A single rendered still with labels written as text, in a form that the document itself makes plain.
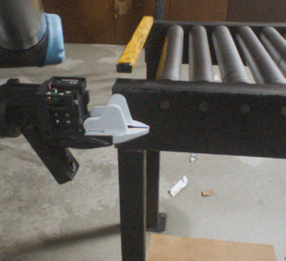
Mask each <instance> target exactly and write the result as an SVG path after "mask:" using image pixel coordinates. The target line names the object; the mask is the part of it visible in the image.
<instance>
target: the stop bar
mask: <svg viewBox="0 0 286 261"><path fill-rule="evenodd" d="M152 24H153V17H152V16H144V17H143V19H142V20H141V22H140V24H139V26H138V27H137V28H136V30H135V32H134V34H133V36H132V38H131V40H130V41H129V43H128V44H127V46H126V48H125V49H124V51H123V53H122V54H121V57H120V58H119V61H118V62H117V63H116V72H118V73H131V72H132V71H133V69H134V66H135V63H136V61H137V60H138V58H139V56H140V52H141V50H142V48H143V46H144V42H145V40H146V38H147V36H148V34H149V32H150V29H151V27H152Z"/></svg>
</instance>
